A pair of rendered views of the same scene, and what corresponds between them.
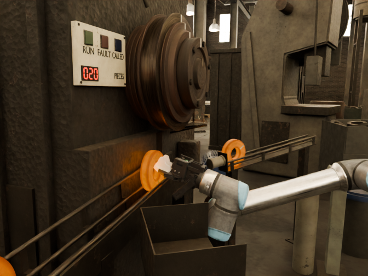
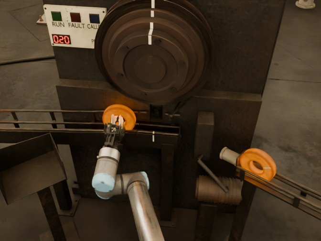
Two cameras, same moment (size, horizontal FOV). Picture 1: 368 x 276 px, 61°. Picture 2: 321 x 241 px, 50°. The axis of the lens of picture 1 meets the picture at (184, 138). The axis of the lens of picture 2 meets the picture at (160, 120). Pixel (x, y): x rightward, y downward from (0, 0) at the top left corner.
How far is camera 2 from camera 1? 1.72 m
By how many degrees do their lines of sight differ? 73
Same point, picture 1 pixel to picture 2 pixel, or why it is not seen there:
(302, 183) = (140, 228)
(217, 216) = not seen: hidden behind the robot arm
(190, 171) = (108, 139)
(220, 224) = not seen: hidden behind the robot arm
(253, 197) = (132, 197)
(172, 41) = (115, 32)
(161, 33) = (103, 23)
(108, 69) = (83, 36)
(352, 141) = not seen: outside the picture
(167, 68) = (107, 54)
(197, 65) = (136, 62)
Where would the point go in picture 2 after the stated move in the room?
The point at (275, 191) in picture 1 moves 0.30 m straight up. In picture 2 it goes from (135, 210) to (132, 158)
